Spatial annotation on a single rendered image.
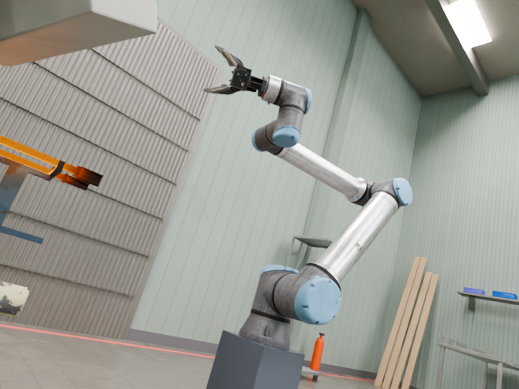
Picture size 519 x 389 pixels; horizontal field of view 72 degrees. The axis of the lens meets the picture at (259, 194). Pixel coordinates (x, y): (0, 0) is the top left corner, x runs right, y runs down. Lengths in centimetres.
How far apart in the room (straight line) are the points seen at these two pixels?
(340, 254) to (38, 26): 108
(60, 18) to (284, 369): 118
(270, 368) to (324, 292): 31
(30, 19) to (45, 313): 367
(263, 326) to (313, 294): 25
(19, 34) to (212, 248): 438
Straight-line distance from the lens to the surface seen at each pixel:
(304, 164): 141
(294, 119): 123
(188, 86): 475
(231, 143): 502
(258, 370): 125
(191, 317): 476
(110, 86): 429
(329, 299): 120
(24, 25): 50
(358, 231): 136
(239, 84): 124
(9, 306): 66
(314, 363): 613
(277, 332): 132
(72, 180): 170
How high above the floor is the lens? 71
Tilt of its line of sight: 17 degrees up
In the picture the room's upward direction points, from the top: 16 degrees clockwise
